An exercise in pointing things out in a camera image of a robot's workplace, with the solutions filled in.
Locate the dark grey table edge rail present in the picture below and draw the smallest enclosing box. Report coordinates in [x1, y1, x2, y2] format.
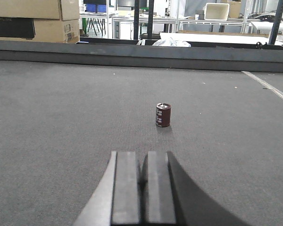
[0, 40, 283, 73]

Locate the crumpled clear plastic bag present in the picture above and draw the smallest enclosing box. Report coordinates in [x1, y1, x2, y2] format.
[152, 38, 191, 48]

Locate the black post at right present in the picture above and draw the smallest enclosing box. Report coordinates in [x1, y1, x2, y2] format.
[266, 0, 283, 45]

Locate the white plastic tub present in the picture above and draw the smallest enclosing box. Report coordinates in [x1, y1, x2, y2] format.
[203, 3, 230, 21]

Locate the upper cardboard box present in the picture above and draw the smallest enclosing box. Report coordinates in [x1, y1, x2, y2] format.
[0, 0, 79, 21]

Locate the white toothed strip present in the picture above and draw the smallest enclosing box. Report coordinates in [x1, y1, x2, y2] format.
[242, 71, 283, 100]

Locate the black vertical post pair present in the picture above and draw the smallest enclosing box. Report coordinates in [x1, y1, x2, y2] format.
[133, 0, 155, 40]

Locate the small brown cylindrical capacitor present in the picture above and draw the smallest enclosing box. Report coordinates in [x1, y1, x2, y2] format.
[156, 103, 171, 127]

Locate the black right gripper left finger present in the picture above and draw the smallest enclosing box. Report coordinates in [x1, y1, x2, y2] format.
[74, 151, 141, 226]

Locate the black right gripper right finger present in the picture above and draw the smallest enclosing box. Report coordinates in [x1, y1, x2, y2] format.
[142, 151, 247, 226]

